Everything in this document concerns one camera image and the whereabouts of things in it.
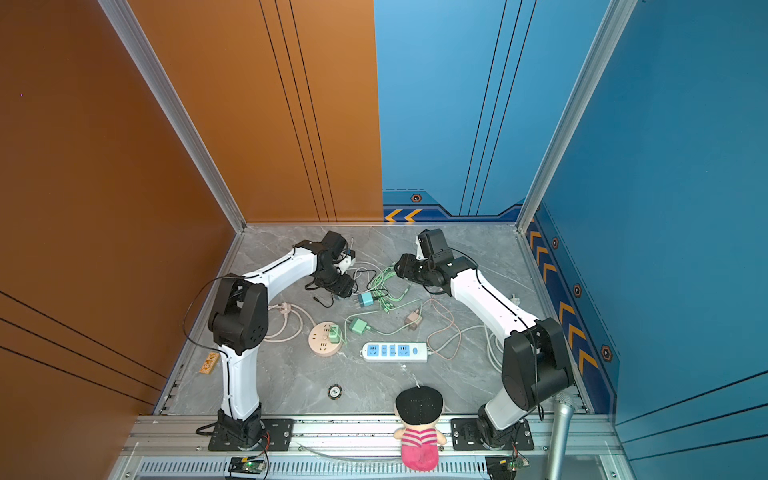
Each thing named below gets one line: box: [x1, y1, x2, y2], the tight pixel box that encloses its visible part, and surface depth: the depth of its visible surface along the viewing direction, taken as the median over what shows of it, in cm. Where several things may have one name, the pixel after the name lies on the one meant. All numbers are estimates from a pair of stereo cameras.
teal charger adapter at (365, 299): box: [358, 291, 374, 307], surface depth 98 cm
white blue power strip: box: [359, 342, 428, 363], surface depth 86 cm
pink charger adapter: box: [404, 309, 423, 331], surface depth 93 cm
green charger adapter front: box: [350, 318, 371, 335], surface depth 92 cm
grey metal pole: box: [547, 398, 575, 480], surface depth 72 cm
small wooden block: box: [199, 352, 220, 375], surface depth 86 cm
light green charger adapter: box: [329, 325, 341, 344], surface depth 86 cm
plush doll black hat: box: [393, 386, 447, 472], surface depth 71 cm
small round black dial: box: [327, 384, 343, 400], surface depth 82 cm
